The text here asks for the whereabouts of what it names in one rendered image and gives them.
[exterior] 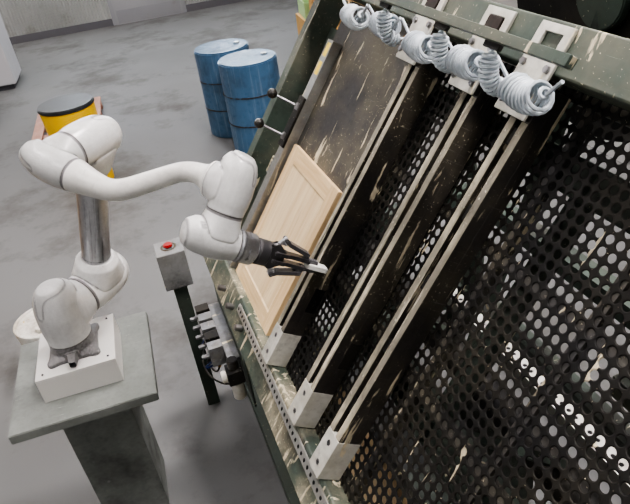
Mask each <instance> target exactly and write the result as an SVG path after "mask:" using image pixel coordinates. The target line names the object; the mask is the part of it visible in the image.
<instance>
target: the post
mask: <svg viewBox="0 0 630 504"><path fill-rule="evenodd" d="M174 293H175V296H176V299H177V303H178V306H179V309H180V313H181V316H182V319H183V322H184V326H185V329H186V332H187V335H188V339H189V342H190V345H191V349H192V352H193V355H194V358H195V362H196V365H197V368H198V372H199V375H200V378H201V381H202V385H203V388H204V391H205V395H206V398H207V401H208V404H209V405H212V404H215V403H218V402H220V398H219V395H218V391H217V388H216V384H215V381H214V380H213V379H212V378H211V377H210V376H209V375H208V374H207V373H206V371H205V369H204V366H203V362H202V355H203V349H201V350H200V349H199V347H198V346H199V345H201V343H202V341H203V339H199V340H196V337H195V336H197V335H200V334H201V332H200V329H198V330H195V331H193V326H196V325H198V322H197V320H196V321H193V322H191V321H190V318H191V317H194V316H196V315H195V312H194V308H193V305H192V301H191V298H190V294H189V291H188V287H187V286H185V287H181V288H178V289H175V290H174Z"/></svg>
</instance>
